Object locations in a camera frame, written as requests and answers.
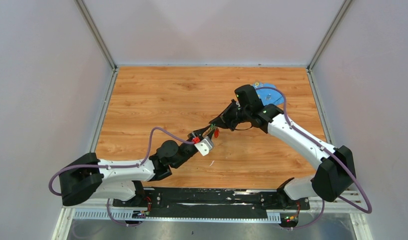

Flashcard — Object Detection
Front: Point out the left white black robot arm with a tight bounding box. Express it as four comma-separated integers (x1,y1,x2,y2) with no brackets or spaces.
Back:
56,125,218,207

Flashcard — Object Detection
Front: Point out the slotted aluminium rail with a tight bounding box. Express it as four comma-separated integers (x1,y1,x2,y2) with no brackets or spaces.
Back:
73,208,282,223

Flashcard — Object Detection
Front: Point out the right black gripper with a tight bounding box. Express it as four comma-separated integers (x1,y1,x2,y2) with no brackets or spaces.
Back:
210,99,251,132

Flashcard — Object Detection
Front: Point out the blue folded cloth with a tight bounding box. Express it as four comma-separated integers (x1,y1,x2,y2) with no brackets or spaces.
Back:
252,82,284,106

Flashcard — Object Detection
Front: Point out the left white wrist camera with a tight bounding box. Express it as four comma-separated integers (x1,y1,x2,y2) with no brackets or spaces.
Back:
194,136,214,156

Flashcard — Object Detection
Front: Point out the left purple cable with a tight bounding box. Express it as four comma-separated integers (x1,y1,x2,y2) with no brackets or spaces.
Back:
48,127,196,227

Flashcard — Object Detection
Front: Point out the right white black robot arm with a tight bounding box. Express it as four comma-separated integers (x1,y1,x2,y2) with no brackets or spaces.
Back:
209,84,356,209

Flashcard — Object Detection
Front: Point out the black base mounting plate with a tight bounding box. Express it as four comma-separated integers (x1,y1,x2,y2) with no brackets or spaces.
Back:
110,187,310,219

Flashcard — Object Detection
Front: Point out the bunch of coloured keys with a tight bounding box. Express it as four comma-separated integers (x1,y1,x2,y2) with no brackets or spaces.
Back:
203,123,219,139

